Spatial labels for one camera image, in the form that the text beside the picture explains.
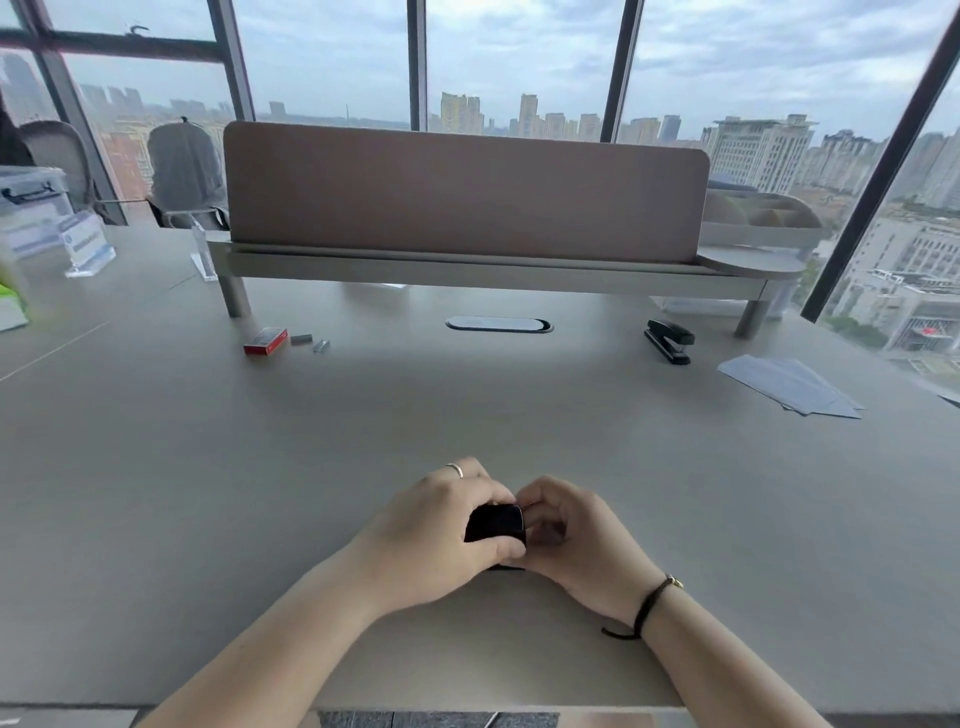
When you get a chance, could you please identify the acrylic sign holder with card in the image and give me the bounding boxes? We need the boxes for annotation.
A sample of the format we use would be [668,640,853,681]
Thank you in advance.
[57,209,118,279]

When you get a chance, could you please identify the clear plastic storage box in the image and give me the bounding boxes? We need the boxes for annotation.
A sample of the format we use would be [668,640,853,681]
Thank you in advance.
[0,165,75,261]

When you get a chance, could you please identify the green and white pad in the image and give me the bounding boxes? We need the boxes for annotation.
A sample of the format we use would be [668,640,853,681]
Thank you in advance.
[0,279,30,333]

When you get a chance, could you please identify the stack of white paper sheets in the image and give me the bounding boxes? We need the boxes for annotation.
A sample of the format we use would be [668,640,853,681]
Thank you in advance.
[717,354,867,420]

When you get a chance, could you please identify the small black stapler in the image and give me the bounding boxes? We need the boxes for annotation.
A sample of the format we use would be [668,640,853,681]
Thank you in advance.
[463,504,528,572]

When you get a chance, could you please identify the black cord bracelet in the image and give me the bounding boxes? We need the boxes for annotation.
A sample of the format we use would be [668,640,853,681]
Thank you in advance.
[600,573,684,642]

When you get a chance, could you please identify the large black stapler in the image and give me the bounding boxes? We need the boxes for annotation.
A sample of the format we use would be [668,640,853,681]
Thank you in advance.
[643,318,697,367]

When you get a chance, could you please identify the brown desk divider panel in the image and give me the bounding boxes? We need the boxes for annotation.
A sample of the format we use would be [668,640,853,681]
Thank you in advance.
[223,121,711,265]

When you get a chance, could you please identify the red staple box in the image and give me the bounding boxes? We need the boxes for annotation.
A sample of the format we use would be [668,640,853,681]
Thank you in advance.
[243,327,290,357]

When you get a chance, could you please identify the black oval cable grommet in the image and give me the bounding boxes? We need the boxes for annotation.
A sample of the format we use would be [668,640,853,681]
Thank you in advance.
[444,315,555,335]

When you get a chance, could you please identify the person's right forearm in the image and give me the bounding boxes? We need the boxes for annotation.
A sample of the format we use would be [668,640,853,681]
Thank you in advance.
[639,585,835,728]

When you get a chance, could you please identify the empty clear acrylic stand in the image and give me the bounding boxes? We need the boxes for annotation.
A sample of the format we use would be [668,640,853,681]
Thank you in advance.
[189,220,219,284]

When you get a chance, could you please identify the person's right hand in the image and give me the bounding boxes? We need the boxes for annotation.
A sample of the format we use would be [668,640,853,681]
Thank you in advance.
[504,476,670,627]

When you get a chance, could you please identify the person's left forearm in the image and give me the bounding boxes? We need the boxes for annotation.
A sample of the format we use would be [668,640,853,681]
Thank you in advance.
[138,536,385,728]

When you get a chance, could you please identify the dark window frame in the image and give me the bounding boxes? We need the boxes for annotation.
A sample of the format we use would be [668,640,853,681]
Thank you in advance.
[0,0,960,324]

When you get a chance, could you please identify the grey mesh office chair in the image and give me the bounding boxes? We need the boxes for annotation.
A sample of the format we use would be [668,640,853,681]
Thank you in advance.
[18,119,96,213]

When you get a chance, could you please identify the grey desk riser shelf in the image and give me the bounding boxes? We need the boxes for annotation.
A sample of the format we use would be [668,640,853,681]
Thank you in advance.
[206,231,808,339]

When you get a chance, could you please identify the person's left hand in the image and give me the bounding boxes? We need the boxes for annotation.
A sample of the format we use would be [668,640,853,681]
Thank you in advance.
[351,457,528,618]

